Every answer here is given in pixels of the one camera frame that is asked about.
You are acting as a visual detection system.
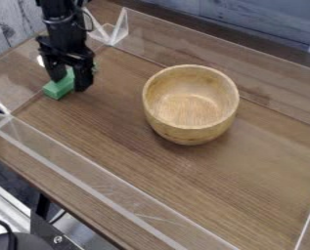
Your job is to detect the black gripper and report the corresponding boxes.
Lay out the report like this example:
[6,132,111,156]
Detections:
[35,19,94,92]

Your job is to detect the green rectangular block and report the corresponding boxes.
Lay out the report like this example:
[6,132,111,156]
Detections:
[42,62,98,101]

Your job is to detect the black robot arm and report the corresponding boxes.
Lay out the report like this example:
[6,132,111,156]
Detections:
[35,0,94,92]

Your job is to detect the light wooden bowl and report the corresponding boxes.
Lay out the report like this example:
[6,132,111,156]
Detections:
[141,64,239,146]

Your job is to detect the black table leg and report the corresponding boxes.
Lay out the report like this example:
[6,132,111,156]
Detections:
[35,194,51,220]

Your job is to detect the clear acrylic enclosure wall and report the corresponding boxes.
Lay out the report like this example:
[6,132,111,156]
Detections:
[0,0,310,250]

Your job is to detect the black metal bracket with screw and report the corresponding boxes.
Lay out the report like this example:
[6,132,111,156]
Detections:
[30,213,83,250]

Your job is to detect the black cable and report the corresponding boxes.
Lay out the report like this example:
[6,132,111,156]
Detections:
[0,218,19,250]

